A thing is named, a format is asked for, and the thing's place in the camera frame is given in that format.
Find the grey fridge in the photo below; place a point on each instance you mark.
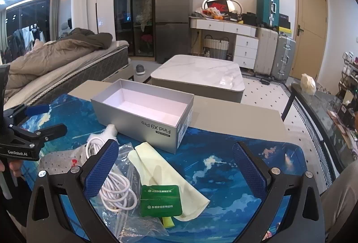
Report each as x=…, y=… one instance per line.
x=173, y=8

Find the brown duvet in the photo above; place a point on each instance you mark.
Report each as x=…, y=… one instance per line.
x=56, y=50

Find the shoe rack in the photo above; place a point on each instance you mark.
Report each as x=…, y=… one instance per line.
x=349, y=69

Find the plastic bag with oranges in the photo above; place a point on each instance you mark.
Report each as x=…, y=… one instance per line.
x=208, y=12

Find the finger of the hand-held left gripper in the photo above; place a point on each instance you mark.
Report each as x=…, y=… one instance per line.
x=44, y=134
x=36, y=110

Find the white bag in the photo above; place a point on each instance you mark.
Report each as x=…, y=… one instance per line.
x=307, y=85

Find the person's leg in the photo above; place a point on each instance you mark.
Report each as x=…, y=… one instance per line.
x=341, y=203

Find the white charger plug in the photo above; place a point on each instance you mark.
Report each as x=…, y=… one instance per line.
x=111, y=130

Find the person's left hand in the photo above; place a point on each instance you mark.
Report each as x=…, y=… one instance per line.
x=14, y=167

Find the beige suitcase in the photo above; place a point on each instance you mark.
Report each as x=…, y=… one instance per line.
x=265, y=50

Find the blue sky print mat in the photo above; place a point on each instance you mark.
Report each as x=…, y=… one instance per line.
x=212, y=164

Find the marble coffee table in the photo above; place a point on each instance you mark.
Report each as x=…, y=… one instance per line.
x=195, y=69

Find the black white patterned rug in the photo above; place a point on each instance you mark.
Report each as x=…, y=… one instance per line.
x=268, y=92

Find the grey slipper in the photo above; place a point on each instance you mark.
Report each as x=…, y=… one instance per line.
x=140, y=69

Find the bed mattress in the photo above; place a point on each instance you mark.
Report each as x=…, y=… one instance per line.
x=92, y=64

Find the dark glass cabinet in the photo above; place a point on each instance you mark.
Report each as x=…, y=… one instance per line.
x=134, y=2

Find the black box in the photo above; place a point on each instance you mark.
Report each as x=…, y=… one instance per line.
x=346, y=115

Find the dark glass table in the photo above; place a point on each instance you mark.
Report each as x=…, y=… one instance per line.
x=316, y=114

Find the white dresser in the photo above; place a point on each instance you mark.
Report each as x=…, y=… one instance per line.
x=246, y=47

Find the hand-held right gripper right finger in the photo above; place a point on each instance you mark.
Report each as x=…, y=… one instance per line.
x=251, y=173

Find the pale yellow cloth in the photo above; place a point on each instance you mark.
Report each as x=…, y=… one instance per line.
x=167, y=173

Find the white wicker basket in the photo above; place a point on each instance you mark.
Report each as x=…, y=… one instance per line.
x=216, y=47

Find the tan door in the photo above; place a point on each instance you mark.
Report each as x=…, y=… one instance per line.
x=310, y=22

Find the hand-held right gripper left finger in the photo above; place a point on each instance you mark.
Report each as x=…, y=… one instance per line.
x=100, y=169

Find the silver suitcase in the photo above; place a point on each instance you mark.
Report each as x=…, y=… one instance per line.
x=284, y=57

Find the grey cardboard box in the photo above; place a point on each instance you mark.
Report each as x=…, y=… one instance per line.
x=156, y=131

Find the grey dotted cloth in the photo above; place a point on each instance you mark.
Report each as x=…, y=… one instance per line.
x=58, y=162

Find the clear zip bag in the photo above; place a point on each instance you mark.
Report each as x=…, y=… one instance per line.
x=131, y=227

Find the green white packet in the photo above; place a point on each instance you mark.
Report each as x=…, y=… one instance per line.
x=160, y=199

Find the oval mirror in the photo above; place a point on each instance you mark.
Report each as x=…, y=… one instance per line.
x=235, y=5

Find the teal suitcase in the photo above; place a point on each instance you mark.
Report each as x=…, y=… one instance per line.
x=267, y=6

